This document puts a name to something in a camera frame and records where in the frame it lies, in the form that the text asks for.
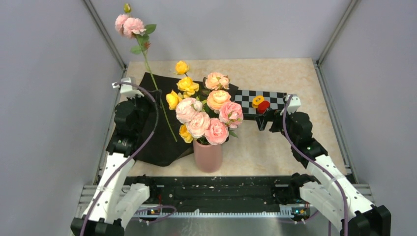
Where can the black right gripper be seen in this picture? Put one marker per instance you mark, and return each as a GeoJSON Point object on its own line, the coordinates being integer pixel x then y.
{"type": "Point", "coordinates": [269, 115]}

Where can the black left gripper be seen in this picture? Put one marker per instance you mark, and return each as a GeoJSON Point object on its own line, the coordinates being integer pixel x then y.
{"type": "Point", "coordinates": [153, 104]}

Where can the black wrapping sheet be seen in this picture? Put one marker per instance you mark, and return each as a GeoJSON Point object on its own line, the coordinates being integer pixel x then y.
{"type": "Point", "coordinates": [155, 141]}

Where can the pale pink rose stem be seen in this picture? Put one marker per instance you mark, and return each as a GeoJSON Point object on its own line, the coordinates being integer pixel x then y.
{"type": "Point", "coordinates": [134, 28]}

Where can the peach rose stem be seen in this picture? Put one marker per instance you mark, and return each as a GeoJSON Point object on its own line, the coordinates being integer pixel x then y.
{"type": "Point", "coordinates": [218, 84]}

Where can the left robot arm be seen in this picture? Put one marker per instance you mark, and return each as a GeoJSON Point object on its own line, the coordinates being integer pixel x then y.
{"type": "Point", "coordinates": [108, 213]}

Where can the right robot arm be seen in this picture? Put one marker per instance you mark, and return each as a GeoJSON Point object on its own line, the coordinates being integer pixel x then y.
{"type": "Point", "coordinates": [325, 187]}

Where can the pink vase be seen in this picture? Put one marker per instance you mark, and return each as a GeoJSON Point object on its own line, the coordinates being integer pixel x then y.
{"type": "Point", "coordinates": [208, 158]}

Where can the red toy block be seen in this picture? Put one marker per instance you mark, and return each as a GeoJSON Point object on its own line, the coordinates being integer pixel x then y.
{"type": "Point", "coordinates": [262, 107]}

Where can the yellow toy block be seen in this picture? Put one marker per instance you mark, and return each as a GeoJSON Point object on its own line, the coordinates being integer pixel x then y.
{"type": "Point", "coordinates": [256, 101]}

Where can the black white chessboard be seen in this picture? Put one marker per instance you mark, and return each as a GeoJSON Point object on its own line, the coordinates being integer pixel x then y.
{"type": "Point", "coordinates": [244, 98]}

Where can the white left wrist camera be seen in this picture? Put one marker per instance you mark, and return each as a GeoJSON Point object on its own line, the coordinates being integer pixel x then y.
{"type": "Point", "coordinates": [129, 91]}

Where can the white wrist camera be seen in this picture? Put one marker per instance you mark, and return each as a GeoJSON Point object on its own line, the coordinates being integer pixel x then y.
{"type": "Point", "coordinates": [129, 91]}
{"type": "Point", "coordinates": [292, 103]}

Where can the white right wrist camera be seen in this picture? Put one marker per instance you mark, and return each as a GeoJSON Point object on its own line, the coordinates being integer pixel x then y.
{"type": "Point", "coordinates": [292, 103]}

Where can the aluminium frame rail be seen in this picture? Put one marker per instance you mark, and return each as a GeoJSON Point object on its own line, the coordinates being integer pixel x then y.
{"type": "Point", "coordinates": [104, 33]}

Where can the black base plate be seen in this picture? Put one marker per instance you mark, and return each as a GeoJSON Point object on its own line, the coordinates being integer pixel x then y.
{"type": "Point", "coordinates": [217, 194]}

